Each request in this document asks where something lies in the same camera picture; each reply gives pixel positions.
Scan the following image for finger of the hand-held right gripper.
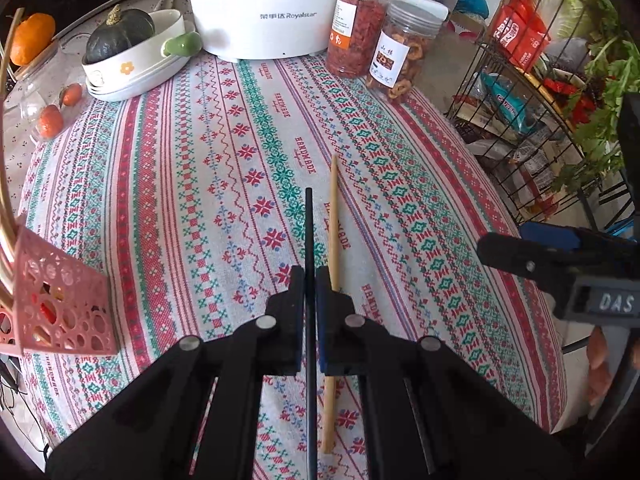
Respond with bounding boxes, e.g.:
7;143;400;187
519;221;588;251
476;232;621;292

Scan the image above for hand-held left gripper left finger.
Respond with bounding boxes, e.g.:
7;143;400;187
45;265;307;480

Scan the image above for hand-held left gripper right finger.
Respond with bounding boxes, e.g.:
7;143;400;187
315;266;583;480

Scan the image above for black chopstick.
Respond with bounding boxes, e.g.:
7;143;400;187
306;187;317;478

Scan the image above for long bamboo chopstick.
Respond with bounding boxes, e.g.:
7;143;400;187
322;155;340;453

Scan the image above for pink perforated utensil holder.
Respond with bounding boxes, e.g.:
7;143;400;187
0;212;119;358

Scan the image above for person's right hand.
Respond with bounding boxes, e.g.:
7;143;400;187
585;329;615;407

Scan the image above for green leafy herbs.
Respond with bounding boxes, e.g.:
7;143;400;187
550;35;631;191

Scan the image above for blue snack packet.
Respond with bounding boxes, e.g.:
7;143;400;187
480;72;541;131

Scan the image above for red green patterned tablecloth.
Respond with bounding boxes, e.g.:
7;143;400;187
12;52;568;480

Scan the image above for red snack packets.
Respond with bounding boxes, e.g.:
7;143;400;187
487;0;551;73

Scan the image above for clear jar of dried slices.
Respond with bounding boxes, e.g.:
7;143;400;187
365;1;442;105

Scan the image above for blue plastic bag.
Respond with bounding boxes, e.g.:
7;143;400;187
455;0;490;18

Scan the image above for clear jar of goji berries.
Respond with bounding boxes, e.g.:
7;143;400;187
326;0;397;80

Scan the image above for white oval flower-print dish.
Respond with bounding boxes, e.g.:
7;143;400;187
81;9;203;102

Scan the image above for white electric cooking pot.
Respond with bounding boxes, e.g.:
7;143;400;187
185;0;450;63

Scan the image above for dark green pumpkin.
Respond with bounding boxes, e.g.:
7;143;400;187
85;5;156;65

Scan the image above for clear glass jar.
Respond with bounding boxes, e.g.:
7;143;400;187
5;40;96;146

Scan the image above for black wire rack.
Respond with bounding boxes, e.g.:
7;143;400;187
445;0;640;226

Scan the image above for black cable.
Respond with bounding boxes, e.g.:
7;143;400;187
0;360;51;461

